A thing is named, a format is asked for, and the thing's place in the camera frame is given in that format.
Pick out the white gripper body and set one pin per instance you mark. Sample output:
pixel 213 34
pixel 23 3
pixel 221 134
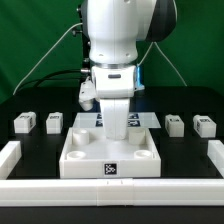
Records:
pixel 114 89

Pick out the white square tabletop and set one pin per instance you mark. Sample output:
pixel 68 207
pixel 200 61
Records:
pixel 87 153

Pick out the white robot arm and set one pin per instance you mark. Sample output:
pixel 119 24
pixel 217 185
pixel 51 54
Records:
pixel 113 28

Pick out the white marker sheet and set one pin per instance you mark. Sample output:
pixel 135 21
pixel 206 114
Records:
pixel 135 119

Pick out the white right fence piece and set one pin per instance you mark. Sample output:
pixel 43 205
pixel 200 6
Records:
pixel 216 154

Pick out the white fence piece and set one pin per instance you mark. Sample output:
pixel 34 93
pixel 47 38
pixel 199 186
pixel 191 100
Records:
pixel 216 154
pixel 9 157

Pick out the white left fence piece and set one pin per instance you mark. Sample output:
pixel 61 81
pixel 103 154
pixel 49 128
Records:
pixel 9 157

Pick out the white front fence bar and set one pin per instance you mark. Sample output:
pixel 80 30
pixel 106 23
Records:
pixel 112 192

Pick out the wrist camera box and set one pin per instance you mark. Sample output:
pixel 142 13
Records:
pixel 87 94

